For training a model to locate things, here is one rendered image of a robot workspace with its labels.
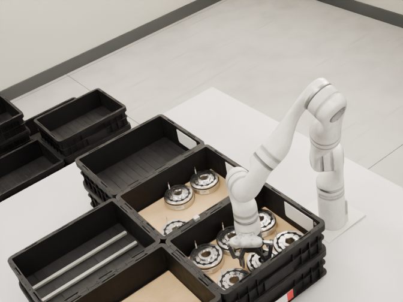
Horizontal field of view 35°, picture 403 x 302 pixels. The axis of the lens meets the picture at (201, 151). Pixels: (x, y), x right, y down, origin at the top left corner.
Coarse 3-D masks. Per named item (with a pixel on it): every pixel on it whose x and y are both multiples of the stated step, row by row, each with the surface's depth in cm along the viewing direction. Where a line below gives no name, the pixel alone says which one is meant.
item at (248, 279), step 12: (276, 192) 204; (228, 204) 204; (204, 216) 200; (312, 216) 193; (312, 228) 189; (324, 228) 190; (168, 240) 194; (300, 240) 186; (180, 252) 189; (288, 252) 184; (192, 264) 184; (264, 264) 180; (276, 264) 182; (204, 276) 180; (252, 276) 178; (216, 288) 176; (228, 288) 175; (240, 288) 177
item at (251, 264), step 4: (272, 252) 193; (248, 256) 193; (252, 256) 193; (256, 256) 192; (272, 256) 191; (248, 260) 192; (252, 260) 191; (248, 264) 190; (252, 264) 190; (256, 264) 190; (252, 268) 189
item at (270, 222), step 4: (260, 212) 208; (264, 212) 208; (268, 212) 207; (268, 216) 205; (272, 216) 205; (268, 220) 204; (272, 220) 204; (264, 224) 203; (268, 224) 203; (272, 224) 202; (264, 228) 201; (268, 228) 201
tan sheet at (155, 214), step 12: (216, 192) 224; (156, 204) 224; (192, 204) 221; (204, 204) 220; (144, 216) 219; (156, 216) 218; (168, 216) 218; (180, 216) 217; (192, 216) 216; (156, 228) 214
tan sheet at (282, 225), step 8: (264, 208) 214; (280, 224) 206; (288, 224) 206; (280, 232) 203; (264, 248) 199; (224, 256) 199; (224, 264) 196; (232, 264) 196; (216, 272) 194; (216, 280) 191
